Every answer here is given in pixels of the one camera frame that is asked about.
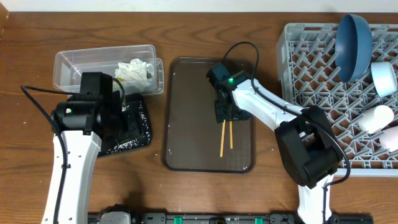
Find white cup pink inside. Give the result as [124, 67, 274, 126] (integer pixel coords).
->
[379, 126, 398, 152]

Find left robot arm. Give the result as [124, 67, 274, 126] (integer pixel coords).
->
[42, 72, 124, 223]

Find pile of rice grains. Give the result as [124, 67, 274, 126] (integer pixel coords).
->
[102, 96, 152, 155]

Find light blue small bowl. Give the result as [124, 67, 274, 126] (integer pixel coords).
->
[371, 62, 397, 97]

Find black tray bin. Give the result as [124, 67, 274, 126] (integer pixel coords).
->
[93, 93, 152, 158]

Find grey dishwasher rack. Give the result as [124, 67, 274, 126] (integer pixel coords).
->
[276, 23, 397, 177]

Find wooden chopstick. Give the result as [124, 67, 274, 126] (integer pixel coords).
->
[229, 121, 233, 149]
[220, 119, 226, 157]

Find brown serving tray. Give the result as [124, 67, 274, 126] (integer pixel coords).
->
[162, 57, 256, 174]

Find clear plastic bin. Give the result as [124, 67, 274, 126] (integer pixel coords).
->
[53, 44, 164, 95]

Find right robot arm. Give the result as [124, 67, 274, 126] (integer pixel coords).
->
[206, 71, 343, 223]

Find white tissue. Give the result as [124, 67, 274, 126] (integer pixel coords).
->
[115, 58, 154, 91]

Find dark blue plate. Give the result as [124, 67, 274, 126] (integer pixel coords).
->
[335, 14, 373, 83]

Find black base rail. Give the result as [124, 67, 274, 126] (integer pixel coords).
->
[86, 203, 374, 224]

